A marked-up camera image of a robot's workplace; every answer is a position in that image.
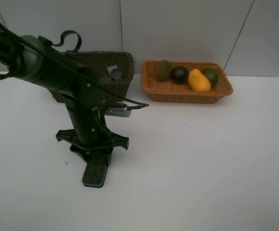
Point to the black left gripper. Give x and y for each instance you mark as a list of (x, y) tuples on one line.
[(90, 133)]

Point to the dark felt board eraser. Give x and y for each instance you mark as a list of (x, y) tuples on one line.
[(95, 173)]

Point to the dark green square bottle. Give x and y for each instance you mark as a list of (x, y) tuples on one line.
[(113, 73)]

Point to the brown kiwi fruit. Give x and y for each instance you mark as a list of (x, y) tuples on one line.
[(163, 70)]

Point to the dark mangosteen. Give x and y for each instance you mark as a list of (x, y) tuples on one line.
[(179, 75)]

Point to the yellow mango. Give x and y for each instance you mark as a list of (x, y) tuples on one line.
[(198, 82)]

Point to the green lime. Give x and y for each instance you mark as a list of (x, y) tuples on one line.
[(211, 75)]

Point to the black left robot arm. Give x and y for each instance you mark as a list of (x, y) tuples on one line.
[(36, 60)]

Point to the dark brown wicker basket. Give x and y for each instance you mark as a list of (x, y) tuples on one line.
[(100, 62)]

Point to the orange wicker basket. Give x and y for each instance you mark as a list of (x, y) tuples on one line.
[(169, 91)]

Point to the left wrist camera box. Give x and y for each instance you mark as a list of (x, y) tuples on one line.
[(120, 109)]

